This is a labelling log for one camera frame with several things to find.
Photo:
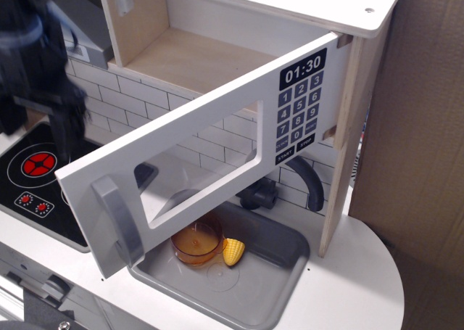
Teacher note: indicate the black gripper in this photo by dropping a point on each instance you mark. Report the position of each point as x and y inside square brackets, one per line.
[65, 105]

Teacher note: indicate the white toy microwave door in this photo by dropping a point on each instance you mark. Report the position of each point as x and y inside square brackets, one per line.
[133, 193]

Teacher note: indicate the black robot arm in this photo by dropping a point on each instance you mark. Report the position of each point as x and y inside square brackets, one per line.
[33, 76]

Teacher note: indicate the white wooden microwave cabinet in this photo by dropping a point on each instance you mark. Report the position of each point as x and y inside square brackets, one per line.
[194, 46]

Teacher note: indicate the black toy stovetop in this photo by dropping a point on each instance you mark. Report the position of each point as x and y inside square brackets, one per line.
[30, 191]

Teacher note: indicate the grey range hood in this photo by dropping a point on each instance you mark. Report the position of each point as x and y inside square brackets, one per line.
[85, 31]

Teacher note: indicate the grey oven knob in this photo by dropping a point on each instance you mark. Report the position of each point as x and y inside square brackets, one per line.
[56, 288]

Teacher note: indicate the orange transparent toy pot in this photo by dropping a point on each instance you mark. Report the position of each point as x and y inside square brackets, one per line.
[200, 241]

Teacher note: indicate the yellow toy corn cob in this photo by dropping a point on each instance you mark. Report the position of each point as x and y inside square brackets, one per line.
[233, 250]

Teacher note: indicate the dark grey toy faucet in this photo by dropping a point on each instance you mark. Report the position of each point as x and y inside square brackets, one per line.
[263, 193]

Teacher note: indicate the grey toy sink basin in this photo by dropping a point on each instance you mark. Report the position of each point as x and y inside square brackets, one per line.
[253, 293]

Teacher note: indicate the brown cardboard box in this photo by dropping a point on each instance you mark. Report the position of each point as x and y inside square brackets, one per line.
[409, 185]

